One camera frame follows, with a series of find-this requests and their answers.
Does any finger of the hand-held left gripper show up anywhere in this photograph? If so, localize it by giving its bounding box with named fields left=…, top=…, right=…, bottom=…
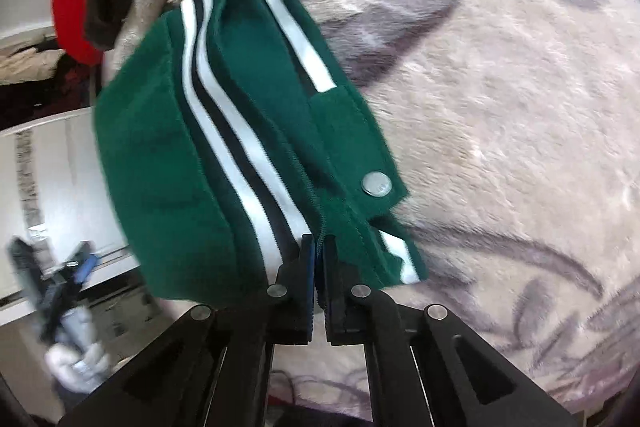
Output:
left=6, top=237, right=48, bottom=308
left=55, top=241, right=98, bottom=298

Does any white wardrobe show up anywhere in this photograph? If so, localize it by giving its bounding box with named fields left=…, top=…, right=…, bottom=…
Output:
left=0, top=109, right=146, bottom=333

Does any green and white varsity jacket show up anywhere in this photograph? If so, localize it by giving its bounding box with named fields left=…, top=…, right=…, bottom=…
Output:
left=94, top=0, right=430, bottom=308

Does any black hanging coat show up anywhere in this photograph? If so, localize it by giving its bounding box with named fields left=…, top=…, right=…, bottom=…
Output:
left=0, top=57, right=96, bottom=132

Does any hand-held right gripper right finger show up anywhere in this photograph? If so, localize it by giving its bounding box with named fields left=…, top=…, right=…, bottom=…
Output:
left=322, top=234, right=580, bottom=427

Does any person's left hand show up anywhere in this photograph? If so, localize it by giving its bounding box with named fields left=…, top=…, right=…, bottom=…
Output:
left=44, top=339, right=112, bottom=395

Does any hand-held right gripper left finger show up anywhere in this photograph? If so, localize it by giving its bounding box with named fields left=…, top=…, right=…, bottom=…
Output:
left=57, top=236, right=316, bottom=427

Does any beige hanging coat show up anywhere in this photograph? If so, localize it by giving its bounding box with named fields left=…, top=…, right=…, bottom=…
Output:
left=0, top=47, right=58, bottom=85

